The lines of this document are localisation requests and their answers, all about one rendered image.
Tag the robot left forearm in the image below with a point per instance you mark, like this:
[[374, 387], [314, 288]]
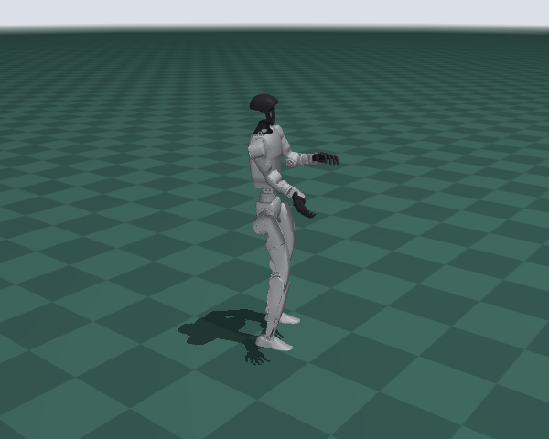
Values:
[[306, 160]]

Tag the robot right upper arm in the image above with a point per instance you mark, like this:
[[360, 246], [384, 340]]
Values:
[[257, 152]]

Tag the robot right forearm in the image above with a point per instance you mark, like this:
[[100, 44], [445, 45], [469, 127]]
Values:
[[284, 188]]

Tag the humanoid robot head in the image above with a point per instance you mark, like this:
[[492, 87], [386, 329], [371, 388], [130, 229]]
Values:
[[264, 103]]

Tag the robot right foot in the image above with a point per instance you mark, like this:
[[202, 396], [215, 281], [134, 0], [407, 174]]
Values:
[[277, 343]]

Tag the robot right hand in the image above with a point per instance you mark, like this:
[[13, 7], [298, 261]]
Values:
[[300, 207]]

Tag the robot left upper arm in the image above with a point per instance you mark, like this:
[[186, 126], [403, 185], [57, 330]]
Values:
[[290, 157]]

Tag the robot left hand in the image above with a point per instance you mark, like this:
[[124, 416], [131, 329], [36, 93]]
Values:
[[322, 157]]

